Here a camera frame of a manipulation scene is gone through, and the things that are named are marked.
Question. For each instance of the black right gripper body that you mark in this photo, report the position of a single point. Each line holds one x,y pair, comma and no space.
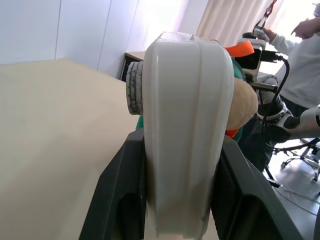
277,132

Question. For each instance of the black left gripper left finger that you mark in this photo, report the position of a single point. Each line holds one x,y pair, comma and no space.
117,185

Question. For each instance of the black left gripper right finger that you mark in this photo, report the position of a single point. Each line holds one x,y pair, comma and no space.
247,200

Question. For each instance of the white box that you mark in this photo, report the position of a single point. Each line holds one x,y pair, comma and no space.
185,125

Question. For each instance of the person's bare hand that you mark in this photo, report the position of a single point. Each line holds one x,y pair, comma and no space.
303,28

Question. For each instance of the office chair base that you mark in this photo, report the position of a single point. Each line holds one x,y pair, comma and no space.
305,155

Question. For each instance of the person in white sweater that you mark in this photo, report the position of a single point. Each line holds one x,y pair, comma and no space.
302,70

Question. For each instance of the silver robot body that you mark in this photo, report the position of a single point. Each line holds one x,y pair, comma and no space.
253,58

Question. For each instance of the white grey ribbed roll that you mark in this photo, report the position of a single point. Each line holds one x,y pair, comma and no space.
133,87

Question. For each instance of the cream curtain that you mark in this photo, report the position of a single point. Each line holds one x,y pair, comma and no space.
232,17

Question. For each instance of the beige desk with dark frame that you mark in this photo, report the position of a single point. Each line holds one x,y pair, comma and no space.
132,56

